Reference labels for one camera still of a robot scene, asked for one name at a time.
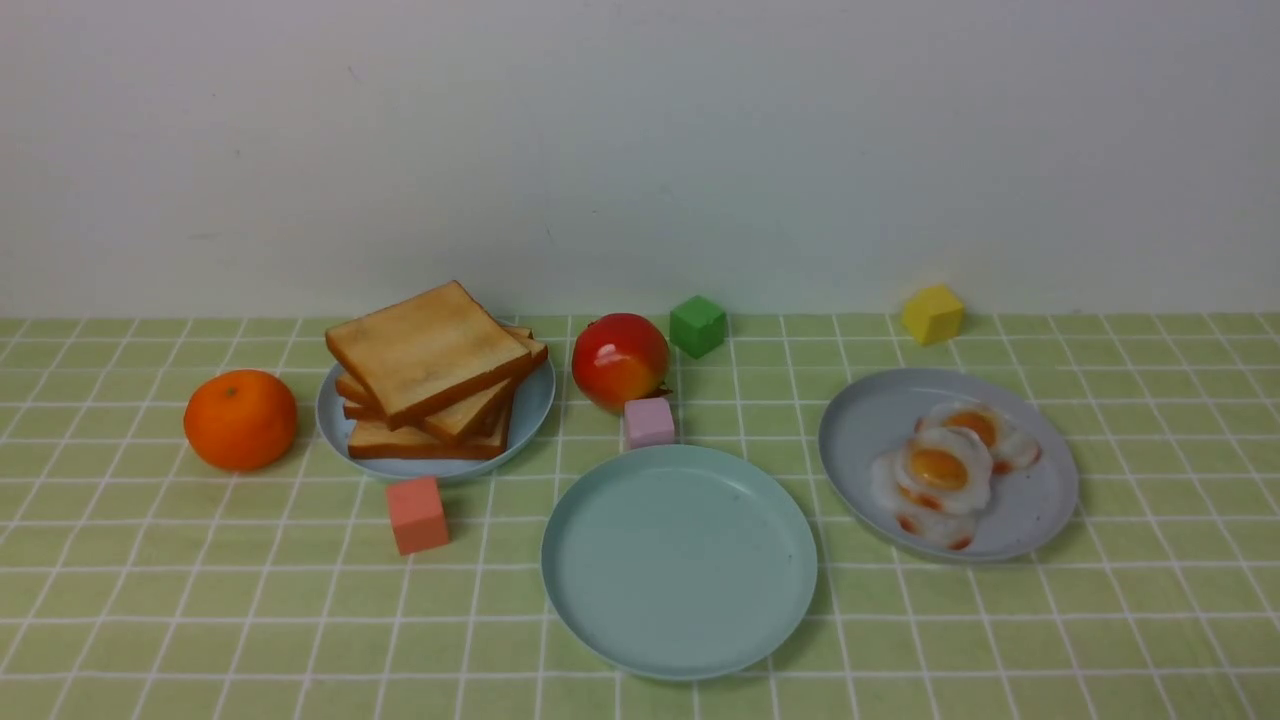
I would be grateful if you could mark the fried egg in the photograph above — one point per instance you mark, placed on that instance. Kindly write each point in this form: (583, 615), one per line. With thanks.
(945, 469)
(1011, 448)
(917, 515)

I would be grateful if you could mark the red apple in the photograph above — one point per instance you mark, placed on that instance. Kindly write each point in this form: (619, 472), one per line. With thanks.
(619, 358)

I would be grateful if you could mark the pink cube block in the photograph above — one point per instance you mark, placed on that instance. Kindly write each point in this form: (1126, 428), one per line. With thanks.
(648, 422)

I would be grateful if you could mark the green cube block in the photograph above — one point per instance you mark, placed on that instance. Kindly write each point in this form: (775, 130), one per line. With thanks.
(698, 326)

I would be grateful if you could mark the light blue bread plate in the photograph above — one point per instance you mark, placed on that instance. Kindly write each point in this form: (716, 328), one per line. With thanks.
(533, 402)

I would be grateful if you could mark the teal empty plate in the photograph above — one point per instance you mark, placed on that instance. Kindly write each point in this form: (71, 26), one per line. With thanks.
(679, 562)

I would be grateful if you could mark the salmon red cube block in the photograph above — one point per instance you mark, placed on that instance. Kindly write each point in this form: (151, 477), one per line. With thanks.
(416, 515)

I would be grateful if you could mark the yellow cube block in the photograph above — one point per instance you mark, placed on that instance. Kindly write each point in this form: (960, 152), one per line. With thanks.
(933, 315)

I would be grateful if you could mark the grey blue egg plate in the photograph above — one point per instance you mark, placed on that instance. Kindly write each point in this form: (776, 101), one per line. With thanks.
(877, 414)

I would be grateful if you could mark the orange mandarin fruit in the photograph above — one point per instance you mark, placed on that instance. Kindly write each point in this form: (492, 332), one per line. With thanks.
(241, 421)

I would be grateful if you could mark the green checkered tablecloth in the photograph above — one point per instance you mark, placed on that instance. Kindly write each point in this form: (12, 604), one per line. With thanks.
(141, 583)

